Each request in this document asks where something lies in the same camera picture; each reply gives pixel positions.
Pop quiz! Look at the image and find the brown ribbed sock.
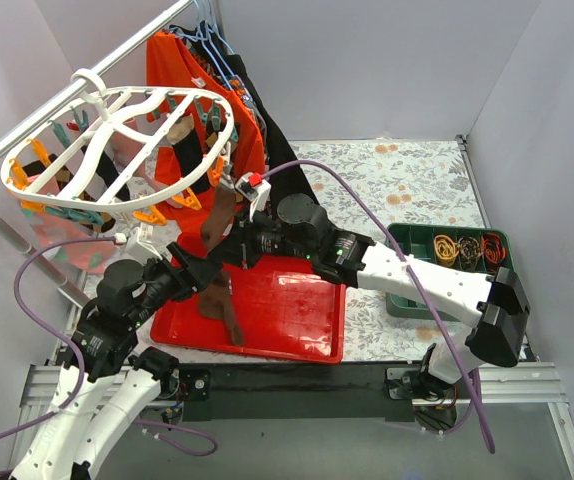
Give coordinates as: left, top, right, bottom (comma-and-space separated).
200, 186, 237, 252
198, 271, 244, 347

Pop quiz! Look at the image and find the brown argyle sock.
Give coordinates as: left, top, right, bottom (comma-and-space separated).
71, 209, 116, 233

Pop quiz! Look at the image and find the pink green sock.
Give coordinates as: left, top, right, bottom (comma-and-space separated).
26, 211, 116, 274

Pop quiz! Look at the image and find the navy beige red sock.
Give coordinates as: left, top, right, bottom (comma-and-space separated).
167, 114, 203, 177

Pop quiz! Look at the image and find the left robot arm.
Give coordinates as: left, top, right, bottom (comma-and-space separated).
9, 242, 223, 479

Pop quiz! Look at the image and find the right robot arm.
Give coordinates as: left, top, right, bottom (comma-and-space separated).
211, 194, 530, 398

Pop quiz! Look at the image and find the white round sock hanger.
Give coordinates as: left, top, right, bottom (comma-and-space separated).
0, 69, 234, 214

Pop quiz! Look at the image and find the black hanging garment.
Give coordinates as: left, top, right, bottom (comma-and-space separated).
226, 53, 324, 211

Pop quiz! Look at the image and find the orange t-shirt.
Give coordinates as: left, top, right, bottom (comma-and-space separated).
145, 30, 268, 236

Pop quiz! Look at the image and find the floral table mat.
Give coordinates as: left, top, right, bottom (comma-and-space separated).
64, 139, 528, 364

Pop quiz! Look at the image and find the green compartment box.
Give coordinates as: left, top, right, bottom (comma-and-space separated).
384, 222, 524, 326

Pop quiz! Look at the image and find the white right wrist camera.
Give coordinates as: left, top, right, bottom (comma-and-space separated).
235, 172, 271, 220

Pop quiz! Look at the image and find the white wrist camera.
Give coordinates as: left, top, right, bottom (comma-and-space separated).
235, 172, 271, 220
113, 223, 162, 264

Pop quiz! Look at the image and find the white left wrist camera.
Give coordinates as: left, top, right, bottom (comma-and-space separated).
113, 223, 162, 264

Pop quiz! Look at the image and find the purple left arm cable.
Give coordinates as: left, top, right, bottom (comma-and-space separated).
0, 234, 218, 476

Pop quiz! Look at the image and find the silver clothes rail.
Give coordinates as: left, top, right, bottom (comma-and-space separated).
0, 0, 198, 311

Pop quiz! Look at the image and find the aluminium frame rail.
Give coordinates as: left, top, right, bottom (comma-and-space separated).
21, 362, 574, 479

